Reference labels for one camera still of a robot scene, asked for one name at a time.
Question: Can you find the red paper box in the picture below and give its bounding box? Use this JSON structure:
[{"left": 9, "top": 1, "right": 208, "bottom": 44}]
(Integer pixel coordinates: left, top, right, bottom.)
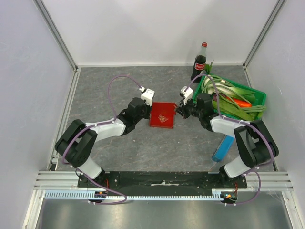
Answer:
[{"left": 149, "top": 102, "right": 177, "bottom": 129}]

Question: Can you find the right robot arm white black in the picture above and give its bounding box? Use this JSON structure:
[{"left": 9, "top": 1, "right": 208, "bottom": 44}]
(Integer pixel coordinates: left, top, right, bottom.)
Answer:
[{"left": 176, "top": 91, "right": 279, "bottom": 188}]

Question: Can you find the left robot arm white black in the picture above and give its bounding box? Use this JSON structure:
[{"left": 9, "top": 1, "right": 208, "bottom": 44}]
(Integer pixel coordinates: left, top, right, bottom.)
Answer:
[{"left": 55, "top": 97, "right": 153, "bottom": 187}]

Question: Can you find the blue rectangular box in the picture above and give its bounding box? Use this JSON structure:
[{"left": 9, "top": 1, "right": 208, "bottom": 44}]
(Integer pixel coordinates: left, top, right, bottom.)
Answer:
[{"left": 212, "top": 135, "right": 234, "bottom": 163}]

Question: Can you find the leek with green leaves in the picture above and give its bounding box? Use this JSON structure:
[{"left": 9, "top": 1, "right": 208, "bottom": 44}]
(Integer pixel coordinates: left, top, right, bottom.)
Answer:
[{"left": 201, "top": 75, "right": 256, "bottom": 103}]

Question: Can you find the green plastic crate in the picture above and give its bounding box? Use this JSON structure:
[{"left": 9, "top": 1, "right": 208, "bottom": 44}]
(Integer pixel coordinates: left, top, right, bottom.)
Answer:
[{"left": 193, "top": 76, "right": 266, "bottom": 121}]

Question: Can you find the cola glass bottle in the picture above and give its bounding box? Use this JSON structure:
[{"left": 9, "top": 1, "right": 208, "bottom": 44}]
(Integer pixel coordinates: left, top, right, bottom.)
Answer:
[{"left": 191, "top": 42, "right": 208, "bottom": 80}]

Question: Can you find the orange carrot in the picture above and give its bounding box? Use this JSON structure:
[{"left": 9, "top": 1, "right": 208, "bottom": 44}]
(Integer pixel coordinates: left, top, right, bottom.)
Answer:
[{"left": 226, "top": 97, "right": 252, "bottom": 107}]

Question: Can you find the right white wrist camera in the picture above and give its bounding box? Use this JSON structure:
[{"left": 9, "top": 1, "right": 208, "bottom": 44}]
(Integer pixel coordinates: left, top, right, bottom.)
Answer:
[{"left": 181, "top": 86, "right": 193, "bottom": 105}]

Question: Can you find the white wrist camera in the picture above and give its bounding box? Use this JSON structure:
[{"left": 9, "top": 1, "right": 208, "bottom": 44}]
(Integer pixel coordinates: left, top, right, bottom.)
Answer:
[
  {"left": 181, "top": 86, "right": 193, "bottom": 105},
  {"left": 139, "top": 86, "right": 155, "bottom": 106}
]

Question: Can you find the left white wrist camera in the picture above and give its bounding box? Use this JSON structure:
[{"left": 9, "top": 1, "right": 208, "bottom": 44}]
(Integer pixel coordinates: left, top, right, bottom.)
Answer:
[{"left": 139, "top": 86, "right": 155, "bottom": 106}]

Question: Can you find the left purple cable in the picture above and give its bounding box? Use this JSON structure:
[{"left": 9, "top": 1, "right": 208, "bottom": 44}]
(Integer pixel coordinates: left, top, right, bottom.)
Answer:
[{"left": 61, "top": 75, "right": 128, "bottom": 206}]

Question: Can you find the purple cable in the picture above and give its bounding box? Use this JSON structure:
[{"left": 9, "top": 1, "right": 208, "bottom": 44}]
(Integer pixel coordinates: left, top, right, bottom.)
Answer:
[
  {"left": 61, "top": 75, "right": 128, "bottom": 206},
  {"left": 185, "top": 74, "right": 275, "bottom": 207}
]

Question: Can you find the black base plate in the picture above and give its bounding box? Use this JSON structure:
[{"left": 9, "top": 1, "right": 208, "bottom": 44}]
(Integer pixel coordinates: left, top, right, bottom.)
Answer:
[{"left": 77, "top": 170, "right": 248, "bottom": 197}]

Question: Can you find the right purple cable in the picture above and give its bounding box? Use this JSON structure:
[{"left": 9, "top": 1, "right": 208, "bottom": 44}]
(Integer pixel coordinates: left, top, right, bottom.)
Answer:
[{"left": 185, "top": 74, "right": 275, "bottom": 207}]

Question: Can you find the light blue slotted cable duct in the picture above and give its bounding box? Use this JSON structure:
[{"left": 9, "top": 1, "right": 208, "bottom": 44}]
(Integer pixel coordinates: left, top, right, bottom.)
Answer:
[{"left": 44, "top": 190, "right": 223, "bottom": 201}]

